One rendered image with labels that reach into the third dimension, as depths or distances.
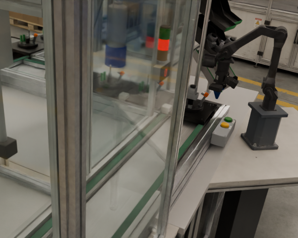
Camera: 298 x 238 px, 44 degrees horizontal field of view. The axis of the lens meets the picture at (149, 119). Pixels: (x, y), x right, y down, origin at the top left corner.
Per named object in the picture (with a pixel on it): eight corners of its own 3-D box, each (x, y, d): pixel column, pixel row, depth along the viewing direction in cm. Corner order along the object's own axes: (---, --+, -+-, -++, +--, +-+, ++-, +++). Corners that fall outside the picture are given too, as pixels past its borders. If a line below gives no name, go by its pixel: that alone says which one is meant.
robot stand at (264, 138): (278, 149, 186) (288, 114, 177) (252, 150, 183) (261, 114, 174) (264, 134, 199) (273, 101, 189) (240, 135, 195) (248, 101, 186)
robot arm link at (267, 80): (288, 26, 166) (274, 24, 168) (289, 29, 160) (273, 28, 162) (273, 91, 181) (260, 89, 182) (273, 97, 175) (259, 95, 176)
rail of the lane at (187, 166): (226, 121, 209) (230, 104, 204) (167, 216, 136) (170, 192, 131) (217, 119, 211) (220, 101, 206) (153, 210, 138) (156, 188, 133)
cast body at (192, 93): (198, 97, 194) (200, 85, 191) (195, 100, 190) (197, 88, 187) (183, 93, 197) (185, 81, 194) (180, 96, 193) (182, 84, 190)
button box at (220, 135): (234, 129, 192) (236, 119, 189) (223, 148, 175) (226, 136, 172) (221, 126, 195) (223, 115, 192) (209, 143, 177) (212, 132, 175)
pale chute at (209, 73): (225, 89, 218) (231, 85, 215) (216, 95, 209) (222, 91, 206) (201, 48, 219) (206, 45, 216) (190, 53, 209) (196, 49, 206)
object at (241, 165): (371, 176, 177) (373, 171, 175) (194, 189, 156) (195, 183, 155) (291, 111, 237) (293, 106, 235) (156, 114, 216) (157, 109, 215)
